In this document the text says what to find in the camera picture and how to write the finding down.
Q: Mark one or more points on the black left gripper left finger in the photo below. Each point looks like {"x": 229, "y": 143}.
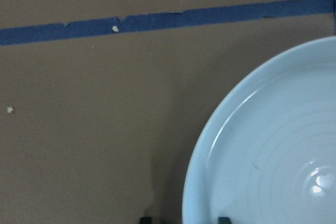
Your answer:
{"x": 145, "y": 220}

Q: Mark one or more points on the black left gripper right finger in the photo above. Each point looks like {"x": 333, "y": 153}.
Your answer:
{"x": 224, "y": 220}

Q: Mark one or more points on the light blue plate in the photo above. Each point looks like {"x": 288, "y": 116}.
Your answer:
{"x": 267, "y": 153}

